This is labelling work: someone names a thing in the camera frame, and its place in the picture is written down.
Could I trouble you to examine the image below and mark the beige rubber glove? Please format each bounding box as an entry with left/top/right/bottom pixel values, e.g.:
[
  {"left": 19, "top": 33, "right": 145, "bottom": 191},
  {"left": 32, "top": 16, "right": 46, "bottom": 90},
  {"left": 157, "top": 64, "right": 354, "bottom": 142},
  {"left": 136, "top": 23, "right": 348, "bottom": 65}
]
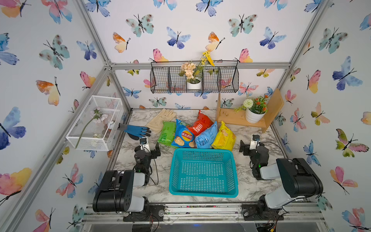
[{"left": 146, "top": 109, "right": 177, "bottom": 133}]

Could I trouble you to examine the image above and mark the white pot with orange flowers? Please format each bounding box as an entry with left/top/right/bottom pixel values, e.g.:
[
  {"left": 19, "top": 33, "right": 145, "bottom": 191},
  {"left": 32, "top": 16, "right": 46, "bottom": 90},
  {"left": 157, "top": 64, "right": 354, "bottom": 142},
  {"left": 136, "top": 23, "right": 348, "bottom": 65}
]
[{"left": 234, "top": 95, "right": 269, "bottom": 124}]

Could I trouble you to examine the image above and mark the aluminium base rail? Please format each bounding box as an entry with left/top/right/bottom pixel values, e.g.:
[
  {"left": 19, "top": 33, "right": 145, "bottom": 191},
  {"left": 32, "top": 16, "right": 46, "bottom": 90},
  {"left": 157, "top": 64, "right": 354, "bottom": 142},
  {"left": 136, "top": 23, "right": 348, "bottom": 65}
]
[{"left": 82, "top": 202, "right": 325, "bottom": 224}]

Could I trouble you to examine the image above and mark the wooden corner shelf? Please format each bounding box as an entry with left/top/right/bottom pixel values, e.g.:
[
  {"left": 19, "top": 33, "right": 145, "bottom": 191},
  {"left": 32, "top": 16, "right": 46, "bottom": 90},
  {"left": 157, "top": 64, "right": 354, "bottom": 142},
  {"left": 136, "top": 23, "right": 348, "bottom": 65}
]
[{"left": 215, "top": 89, "right": 284, "bottom": 133}]

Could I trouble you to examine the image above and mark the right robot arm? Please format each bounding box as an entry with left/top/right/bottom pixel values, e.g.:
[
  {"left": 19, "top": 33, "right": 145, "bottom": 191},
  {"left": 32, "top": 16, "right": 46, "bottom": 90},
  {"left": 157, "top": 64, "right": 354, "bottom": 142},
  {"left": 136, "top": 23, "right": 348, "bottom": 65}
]
[{"left": 239, "top": 140, "right": 323, "bottom": 211}]

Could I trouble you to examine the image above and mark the green chips bag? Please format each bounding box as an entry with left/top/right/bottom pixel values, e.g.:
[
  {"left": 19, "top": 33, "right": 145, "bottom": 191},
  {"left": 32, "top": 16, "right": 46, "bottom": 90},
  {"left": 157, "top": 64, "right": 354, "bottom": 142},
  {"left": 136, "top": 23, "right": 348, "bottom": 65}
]
[{"left": 157, "top": 121, "right": 176, "bottom": 147}]

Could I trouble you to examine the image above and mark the yellow chips bag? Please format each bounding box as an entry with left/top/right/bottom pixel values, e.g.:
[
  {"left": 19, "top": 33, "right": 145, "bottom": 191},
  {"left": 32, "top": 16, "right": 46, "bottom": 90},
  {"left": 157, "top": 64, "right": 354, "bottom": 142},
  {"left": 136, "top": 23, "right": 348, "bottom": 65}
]
[{"left": 212, "top": 121, "right": 236, "bottom": 151}]

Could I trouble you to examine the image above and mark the red chips bag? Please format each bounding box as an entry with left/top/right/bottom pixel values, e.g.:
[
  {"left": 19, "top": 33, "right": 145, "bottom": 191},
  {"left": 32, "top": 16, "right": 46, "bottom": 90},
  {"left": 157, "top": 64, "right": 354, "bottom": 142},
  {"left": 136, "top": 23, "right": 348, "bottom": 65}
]
[{"left": 187, "top": 110, "right": 214, "bottom": 136}]

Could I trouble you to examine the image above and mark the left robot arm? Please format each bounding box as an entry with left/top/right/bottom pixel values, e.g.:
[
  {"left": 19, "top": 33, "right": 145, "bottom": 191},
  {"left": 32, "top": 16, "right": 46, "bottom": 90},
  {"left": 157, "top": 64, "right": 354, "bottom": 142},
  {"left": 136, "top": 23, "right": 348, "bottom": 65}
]
[{"left": 92, "top": 143, "right": 161, "bottom": 213}]

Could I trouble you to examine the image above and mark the white wire mesh box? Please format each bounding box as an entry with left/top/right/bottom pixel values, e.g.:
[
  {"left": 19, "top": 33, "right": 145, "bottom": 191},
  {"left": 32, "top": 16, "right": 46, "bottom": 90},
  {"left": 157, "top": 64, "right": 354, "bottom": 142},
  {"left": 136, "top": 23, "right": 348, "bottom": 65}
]
[{"left": 66, "top": 95, "right": 124, "bottom": 151}]

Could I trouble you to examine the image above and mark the light blue chips bag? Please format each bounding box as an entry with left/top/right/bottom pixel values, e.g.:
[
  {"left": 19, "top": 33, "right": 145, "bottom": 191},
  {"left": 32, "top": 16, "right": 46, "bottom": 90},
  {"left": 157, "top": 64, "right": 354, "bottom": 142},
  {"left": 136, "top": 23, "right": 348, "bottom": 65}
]
[{"left": 195, "top": 122, "right": 218, "bottom": 149}]

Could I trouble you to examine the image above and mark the blue black work glove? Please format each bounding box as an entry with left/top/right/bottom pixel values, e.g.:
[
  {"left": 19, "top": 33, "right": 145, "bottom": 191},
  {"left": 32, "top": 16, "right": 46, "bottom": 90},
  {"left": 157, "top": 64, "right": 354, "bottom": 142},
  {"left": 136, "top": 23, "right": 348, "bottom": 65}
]
[{"left": 118, "top": 123, "right": 151, "bottom": 140}]

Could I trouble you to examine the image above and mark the black wire wall basket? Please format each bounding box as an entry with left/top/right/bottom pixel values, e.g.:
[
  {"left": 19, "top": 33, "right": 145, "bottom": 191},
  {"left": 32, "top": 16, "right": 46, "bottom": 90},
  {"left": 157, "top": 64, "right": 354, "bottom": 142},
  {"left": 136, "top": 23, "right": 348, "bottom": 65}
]
[{"left": 150, "top": 60, "right": 239, "bottom": 93}]

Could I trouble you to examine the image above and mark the white pot with peach flowers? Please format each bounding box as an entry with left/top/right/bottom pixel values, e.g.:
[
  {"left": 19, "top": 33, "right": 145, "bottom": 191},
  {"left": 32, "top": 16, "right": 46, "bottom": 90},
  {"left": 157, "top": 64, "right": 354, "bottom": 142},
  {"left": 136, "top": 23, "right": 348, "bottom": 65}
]
[{"left": 179, "top": 51, "right": 214, "bottom": 90}]

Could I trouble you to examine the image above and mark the teal plastic basket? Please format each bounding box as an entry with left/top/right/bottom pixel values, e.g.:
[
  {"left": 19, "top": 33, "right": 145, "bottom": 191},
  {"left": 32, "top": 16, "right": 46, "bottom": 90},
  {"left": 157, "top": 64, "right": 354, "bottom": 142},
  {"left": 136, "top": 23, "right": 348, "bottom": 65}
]
[{"left": 169, "top": 148, "right": 239, "bottom": 198}]

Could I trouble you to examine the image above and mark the pink artificial flower stem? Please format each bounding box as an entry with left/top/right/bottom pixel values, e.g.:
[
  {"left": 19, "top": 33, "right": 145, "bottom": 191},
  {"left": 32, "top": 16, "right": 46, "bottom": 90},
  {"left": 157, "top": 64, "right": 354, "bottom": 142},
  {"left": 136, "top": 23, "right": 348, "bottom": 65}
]
[{"left": 75, "top": 107, "right": 109, "bottom": 149}]

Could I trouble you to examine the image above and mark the dark blue Lay's chips bag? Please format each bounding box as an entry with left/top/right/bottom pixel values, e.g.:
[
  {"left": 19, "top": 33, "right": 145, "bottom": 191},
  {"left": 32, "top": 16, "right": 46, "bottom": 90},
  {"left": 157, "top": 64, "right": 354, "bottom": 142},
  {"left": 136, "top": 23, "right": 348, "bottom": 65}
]
[{"left": 171, "top": 119, "right": 196, "bottom": 148}]

